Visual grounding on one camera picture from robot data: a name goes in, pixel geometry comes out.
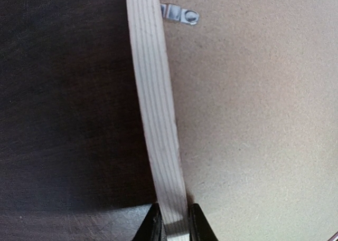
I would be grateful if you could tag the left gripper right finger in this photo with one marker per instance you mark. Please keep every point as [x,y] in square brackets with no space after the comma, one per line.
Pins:
[199,227]

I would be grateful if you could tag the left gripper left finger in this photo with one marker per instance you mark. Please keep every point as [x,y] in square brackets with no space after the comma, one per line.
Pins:
[151,227]

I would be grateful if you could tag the brown backing board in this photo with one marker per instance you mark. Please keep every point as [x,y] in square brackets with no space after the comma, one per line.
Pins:
[255,92]

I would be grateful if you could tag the pink wooden picture frame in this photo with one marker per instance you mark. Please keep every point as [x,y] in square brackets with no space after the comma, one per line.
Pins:
[152,74]

